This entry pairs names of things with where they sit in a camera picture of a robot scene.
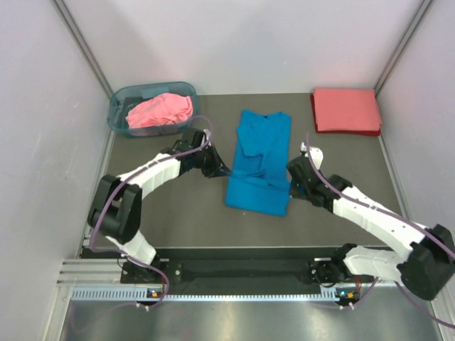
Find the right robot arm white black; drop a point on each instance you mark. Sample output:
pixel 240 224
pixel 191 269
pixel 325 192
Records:
pixel 416 256

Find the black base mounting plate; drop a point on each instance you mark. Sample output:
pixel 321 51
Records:
pixel 317 256

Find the grey slotted cable duct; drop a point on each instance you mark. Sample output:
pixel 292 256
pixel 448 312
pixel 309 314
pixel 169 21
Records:
pixel 145 294

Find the folded dark red t shirt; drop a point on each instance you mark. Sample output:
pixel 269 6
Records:
pixel 318 131

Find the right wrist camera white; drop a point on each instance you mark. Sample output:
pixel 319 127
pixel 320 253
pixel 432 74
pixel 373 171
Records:
pixel 316 154

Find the pink crumpled t shirt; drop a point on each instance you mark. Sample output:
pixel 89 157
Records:
pixel 165 109

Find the teal plastic basket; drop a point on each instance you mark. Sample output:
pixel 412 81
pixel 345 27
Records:
pixel 127 98

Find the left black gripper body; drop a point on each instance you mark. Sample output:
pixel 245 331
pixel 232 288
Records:
pixel 206 160

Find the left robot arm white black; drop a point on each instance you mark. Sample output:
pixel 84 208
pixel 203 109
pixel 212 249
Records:
pixel 115 212

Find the folded coral pink t shirt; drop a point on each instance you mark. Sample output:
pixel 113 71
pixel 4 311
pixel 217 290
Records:
pixel 346 109

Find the blue t shirt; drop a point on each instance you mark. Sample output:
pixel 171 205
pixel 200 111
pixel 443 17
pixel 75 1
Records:
pixel 259 174

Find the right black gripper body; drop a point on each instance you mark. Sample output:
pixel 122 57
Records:
pixel 298 190

